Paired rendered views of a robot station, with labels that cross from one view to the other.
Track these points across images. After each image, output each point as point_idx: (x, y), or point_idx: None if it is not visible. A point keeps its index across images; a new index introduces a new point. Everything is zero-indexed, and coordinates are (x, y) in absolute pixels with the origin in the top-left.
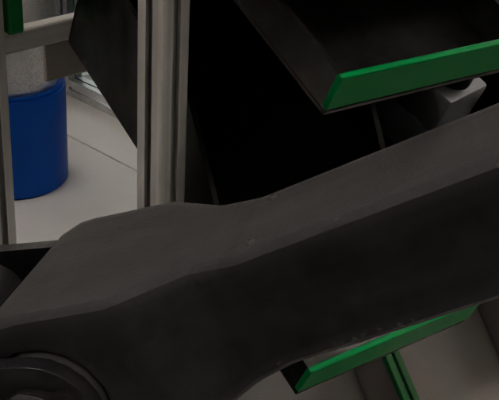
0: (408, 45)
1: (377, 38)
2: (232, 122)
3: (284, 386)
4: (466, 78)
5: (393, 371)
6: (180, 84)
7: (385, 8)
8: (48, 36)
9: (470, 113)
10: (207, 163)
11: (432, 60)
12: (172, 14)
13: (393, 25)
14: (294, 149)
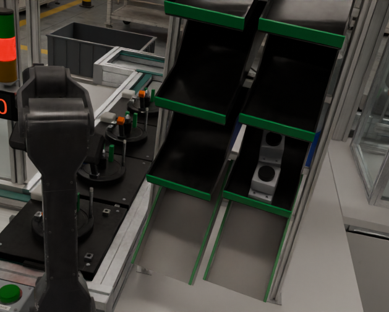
0: (200, 105)
1: (193, 99)
2: (213, 124)
3: (190, 204)
4: (205, 119)
5: (211, 216)
6: None
7: (208, 95)
8: None
9: (302, 166)
10: (171, 120)
11: (184, 106)
12: (166, 76)
13: (203, 99)
14: (221, 138)
